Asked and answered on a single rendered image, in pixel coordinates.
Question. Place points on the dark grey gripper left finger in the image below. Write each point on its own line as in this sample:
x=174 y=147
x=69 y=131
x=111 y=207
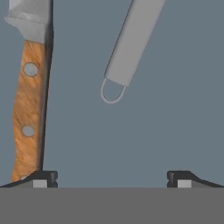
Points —
x=43 y=176

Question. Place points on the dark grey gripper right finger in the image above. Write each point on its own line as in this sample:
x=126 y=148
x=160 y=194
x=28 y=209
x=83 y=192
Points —
x=182 y=176

